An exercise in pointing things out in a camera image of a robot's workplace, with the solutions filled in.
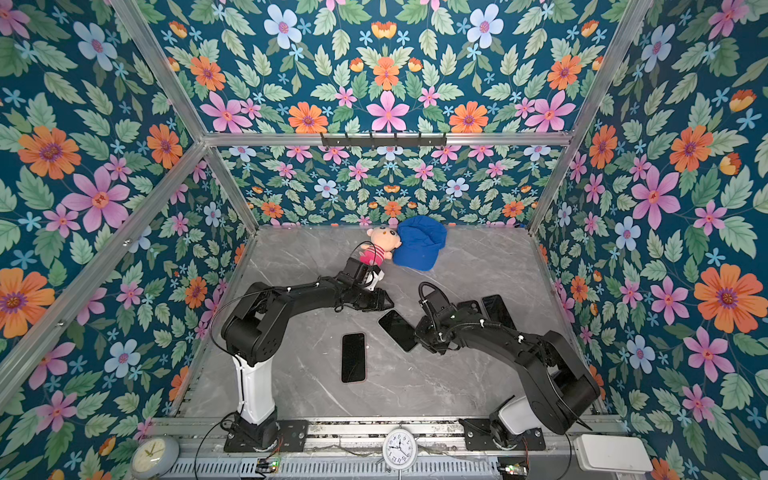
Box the blue-edged smartphone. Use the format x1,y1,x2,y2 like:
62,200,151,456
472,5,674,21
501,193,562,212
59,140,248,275
378,310,418,352

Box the purple-edged smartphone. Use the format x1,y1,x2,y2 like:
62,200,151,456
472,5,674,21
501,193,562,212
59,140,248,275
341,333,367,383

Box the silver-edged black smartphone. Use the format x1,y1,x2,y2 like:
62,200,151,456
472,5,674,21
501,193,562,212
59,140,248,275
482,294,516,330

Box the black phone case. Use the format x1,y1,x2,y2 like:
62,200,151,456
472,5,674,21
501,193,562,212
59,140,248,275
457,300,485,315

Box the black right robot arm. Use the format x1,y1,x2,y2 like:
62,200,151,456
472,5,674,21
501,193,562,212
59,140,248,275
415,282,601,449

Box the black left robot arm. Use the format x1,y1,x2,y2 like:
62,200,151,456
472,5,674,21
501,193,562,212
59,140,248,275
220,258,394,453

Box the pink plush pig toy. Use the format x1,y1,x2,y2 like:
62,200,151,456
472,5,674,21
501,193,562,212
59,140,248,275
359,226,402,267

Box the blue baseball cap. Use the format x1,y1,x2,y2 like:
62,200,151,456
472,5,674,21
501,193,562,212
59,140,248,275
393,216,447,271

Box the white round clock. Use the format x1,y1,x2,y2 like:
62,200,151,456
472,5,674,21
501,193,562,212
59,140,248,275
382,427,419,471

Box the white box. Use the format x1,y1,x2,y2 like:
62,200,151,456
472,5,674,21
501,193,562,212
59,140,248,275
573,434,653,474

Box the beige round clock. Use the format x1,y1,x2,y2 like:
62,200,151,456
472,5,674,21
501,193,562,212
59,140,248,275
130,436,180,479

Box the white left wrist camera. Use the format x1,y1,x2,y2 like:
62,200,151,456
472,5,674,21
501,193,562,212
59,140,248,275
363,267,385,291

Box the black hook rail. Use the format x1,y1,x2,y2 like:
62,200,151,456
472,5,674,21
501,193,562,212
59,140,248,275
320,133,448,148

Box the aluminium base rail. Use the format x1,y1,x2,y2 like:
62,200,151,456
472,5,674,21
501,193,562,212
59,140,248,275
149,416,625,457

